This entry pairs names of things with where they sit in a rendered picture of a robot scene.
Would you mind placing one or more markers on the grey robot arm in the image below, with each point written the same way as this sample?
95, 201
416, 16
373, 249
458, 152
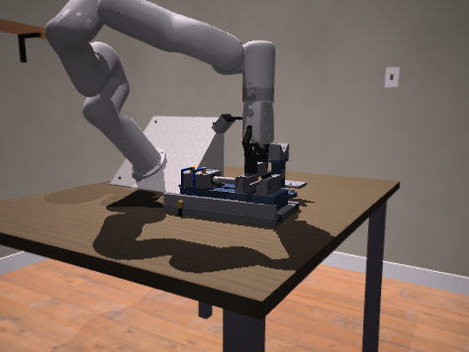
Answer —
91, 66

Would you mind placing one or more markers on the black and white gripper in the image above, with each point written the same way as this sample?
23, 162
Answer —
257, 127

